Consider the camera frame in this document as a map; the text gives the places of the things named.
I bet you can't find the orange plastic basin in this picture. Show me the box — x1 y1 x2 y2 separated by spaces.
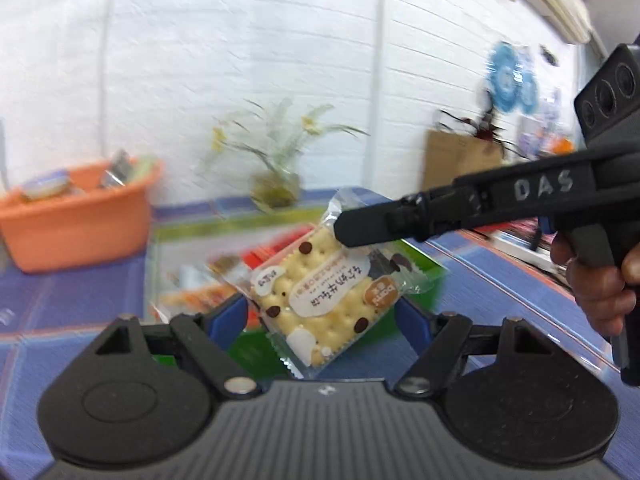
0 156 164 275

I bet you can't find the green cardboard box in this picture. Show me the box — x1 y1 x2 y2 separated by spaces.
144 210 449 378

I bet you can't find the brown paper bag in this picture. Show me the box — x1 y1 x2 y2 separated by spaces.
424 127 507 192

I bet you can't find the chocolate chip cracker packet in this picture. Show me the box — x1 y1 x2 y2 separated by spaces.
247 186 437 382

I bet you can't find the plant in glass vase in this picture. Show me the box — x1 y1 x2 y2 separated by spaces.
199 97 370 210

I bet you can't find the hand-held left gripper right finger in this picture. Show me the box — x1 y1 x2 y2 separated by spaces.
393 300 546 397

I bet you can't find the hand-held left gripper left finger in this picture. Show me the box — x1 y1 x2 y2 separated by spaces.
95 293 259 399

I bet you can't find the orange snack packet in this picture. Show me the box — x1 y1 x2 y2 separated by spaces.
159 280 228 313

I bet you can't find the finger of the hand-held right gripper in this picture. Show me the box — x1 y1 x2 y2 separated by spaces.
332 182 482 249

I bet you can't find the blue paper wall decoration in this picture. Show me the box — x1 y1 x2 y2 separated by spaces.
486 41 542 114

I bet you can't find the dark red branch decoration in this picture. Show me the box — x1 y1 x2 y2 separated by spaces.
439 89 522 157

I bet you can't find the round tin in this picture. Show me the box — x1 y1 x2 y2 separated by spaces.
21 172 69 202

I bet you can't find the pale green item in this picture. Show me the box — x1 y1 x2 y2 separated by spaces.
131 155 157 182

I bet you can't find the person's right hand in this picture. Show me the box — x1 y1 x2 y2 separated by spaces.
550 233 640 339

